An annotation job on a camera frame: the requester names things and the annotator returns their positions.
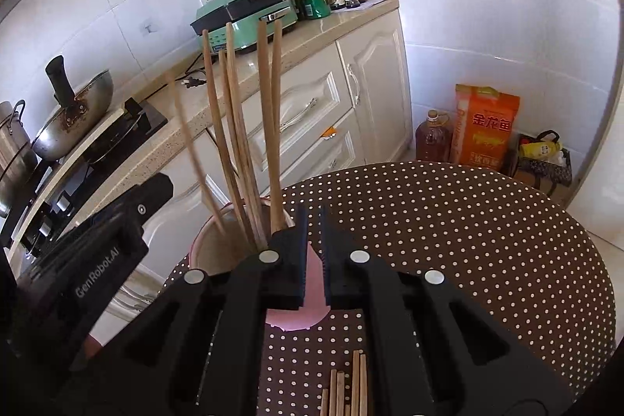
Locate pink cup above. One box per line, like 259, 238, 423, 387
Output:
191, 199, 328, 330

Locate bunch of wooden chopsticks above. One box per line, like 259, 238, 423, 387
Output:
166, 20, 284, 251

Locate black power cable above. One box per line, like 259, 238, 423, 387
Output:
178, 53, 208, 88

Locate yellow packet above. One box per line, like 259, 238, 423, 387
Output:
518, 140, 564, 159

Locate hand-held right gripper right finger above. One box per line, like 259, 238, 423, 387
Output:
321, 205, 575, 416

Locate beige kitchen countertop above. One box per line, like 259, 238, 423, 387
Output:
10, 0, 401, 251

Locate stainless steel steamer pot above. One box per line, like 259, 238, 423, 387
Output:
0, 99, 40, 219

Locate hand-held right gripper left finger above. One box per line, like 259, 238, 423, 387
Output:
63, 205, 309, 416

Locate brown polka dot tablecloth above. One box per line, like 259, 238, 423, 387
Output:
161, 160, 617, 416

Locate large cooking oil bottle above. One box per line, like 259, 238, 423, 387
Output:
414, 109, 454, 163

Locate black patterned bag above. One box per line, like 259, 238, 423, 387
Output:
507, 130, 573, 195

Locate black glass gas stove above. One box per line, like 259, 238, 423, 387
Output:
0, 97, 169, 251

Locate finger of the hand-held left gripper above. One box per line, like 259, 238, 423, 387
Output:
58, 175, 174, 251

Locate pile of wooden chopsticks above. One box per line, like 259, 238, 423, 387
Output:
319, 350, 369, 416

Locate green electric cooker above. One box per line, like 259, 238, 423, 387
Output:
190, 0, 300, 55

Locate orange rice bag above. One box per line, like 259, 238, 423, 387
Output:
451, 83, 521, 173

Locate steel wok with lid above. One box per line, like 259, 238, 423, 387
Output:
30, 54, 115, 162

